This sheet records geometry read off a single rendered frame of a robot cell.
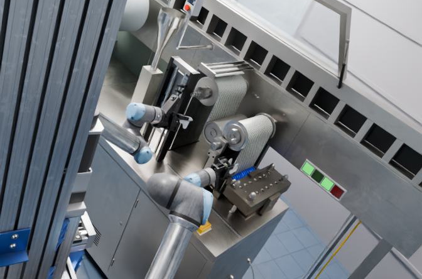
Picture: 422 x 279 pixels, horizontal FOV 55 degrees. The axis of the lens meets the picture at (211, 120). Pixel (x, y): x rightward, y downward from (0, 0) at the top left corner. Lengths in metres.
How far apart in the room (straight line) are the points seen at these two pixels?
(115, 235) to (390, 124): 1.53
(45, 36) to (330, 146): 1.54
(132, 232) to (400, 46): 2.32
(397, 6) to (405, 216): 1.83
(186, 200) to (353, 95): 0.98
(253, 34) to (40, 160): 1.47
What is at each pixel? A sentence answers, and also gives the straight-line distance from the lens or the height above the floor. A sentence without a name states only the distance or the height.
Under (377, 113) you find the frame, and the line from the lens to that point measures 1.96.
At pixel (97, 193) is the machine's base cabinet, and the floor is 0.54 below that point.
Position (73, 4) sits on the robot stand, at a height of 1.90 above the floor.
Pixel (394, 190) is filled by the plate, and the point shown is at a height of 1.37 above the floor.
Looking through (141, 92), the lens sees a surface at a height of 1.02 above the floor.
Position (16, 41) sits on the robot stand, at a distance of 0.83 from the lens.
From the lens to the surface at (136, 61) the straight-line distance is 2.68.
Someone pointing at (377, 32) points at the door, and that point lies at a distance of 3.45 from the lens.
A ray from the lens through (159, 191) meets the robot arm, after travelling 1.40.
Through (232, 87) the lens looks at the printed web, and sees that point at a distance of 2.05.
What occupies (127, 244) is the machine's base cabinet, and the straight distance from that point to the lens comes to 2.32.
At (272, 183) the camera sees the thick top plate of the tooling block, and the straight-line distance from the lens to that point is 2.17.
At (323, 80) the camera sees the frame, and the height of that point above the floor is 1.61.
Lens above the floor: 2.18
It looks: 29 degrees down
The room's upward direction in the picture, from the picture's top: 25 degrees clockwise
